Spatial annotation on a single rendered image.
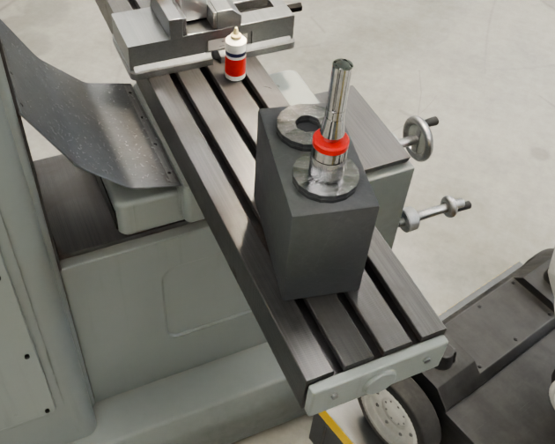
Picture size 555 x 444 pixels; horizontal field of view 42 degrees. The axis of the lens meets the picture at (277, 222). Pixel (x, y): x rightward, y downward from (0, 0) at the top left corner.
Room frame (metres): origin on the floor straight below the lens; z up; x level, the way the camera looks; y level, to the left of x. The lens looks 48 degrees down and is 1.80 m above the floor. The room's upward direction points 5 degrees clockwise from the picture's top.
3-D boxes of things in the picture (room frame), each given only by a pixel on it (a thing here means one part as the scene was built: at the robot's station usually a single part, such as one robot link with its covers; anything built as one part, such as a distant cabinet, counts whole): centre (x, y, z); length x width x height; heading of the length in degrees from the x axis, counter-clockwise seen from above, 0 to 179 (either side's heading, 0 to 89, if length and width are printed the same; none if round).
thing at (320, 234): (0.74, -0.04, 1.04); 0.22 x 0.12 x 0.20; 16
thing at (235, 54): (1.15, 0.11, 1.00); 0.04 x 0.04 x 0.11
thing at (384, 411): (0.69, -0.27, 0.50); 0.20 x 0.05 x 0.20; 41
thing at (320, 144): (0.69, -0.06, 1.20); 0.05 x 0.05 x 0.01
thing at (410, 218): (1.24, -0.39, 0.52); 0.22 x 0.06 x 0.06; 118
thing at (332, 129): (0.69, -0.06, 1.26); 0.03 x 0.03 x 0.11
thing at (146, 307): (1.12, 0.12, 0.44); 0.80 x 0.30 x 0.60; 118
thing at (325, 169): (0.69, -0.06, 1.17); 0.05 x 0.05 x 0.05
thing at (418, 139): (1.34, -0.30, 0.64); 0.16 x 0.12 x 0.12; 118
